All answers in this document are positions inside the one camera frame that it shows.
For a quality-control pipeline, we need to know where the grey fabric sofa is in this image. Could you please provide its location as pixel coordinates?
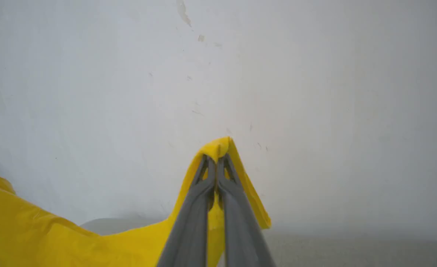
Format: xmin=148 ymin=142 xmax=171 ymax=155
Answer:
xmin=80 ymin=218 xmax=437 ymax=267

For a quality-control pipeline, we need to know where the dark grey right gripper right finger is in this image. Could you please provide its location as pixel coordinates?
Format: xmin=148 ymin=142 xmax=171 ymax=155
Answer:
xmin=217 ymin=154 xmax=277 ymax=267

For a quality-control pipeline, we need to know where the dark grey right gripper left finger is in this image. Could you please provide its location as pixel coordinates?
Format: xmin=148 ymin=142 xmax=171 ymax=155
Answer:
xmin=156 ymin=155 xmax=216 ymax=267

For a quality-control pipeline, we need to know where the yellow cartoon face t-shirt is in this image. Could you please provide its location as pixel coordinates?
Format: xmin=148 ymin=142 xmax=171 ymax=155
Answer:
xmin=0 ymin=136 xmax=272 ymax=267

